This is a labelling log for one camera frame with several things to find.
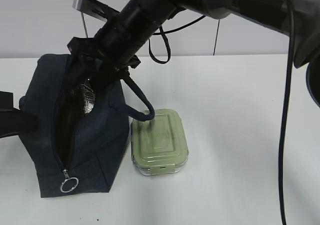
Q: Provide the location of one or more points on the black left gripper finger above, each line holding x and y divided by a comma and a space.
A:
14, 121

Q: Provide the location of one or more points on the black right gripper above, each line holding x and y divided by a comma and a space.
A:
104, 58

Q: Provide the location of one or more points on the dark blue lunch bag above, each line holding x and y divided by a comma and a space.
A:
83, 156

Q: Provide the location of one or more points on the green lidded food container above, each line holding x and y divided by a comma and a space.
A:
159, 146

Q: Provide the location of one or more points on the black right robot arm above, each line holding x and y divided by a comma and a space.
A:
299, 19

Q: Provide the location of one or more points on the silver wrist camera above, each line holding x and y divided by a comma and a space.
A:
95, 9

